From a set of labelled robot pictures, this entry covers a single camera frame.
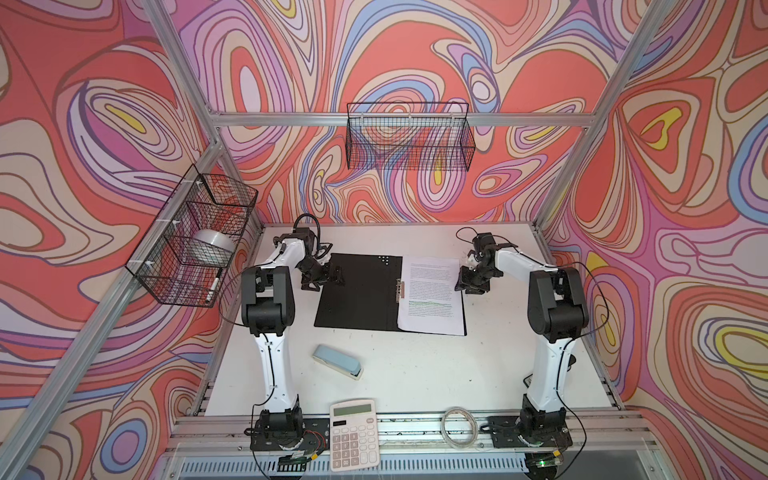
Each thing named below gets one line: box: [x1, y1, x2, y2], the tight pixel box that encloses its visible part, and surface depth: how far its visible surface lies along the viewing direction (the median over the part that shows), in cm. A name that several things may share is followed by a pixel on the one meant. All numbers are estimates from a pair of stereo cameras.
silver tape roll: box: [194, 229, 237, 253], surface depth 75 cm
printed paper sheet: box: [397, 256, 465, 336], surface depth 100 cm
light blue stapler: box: [311, 344, 364, 381], surface depth 84 cm
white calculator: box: [329, 399, 380, 472], surface depth 73 cm
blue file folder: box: [314, 253, 467, 337], surface depth 101 cm
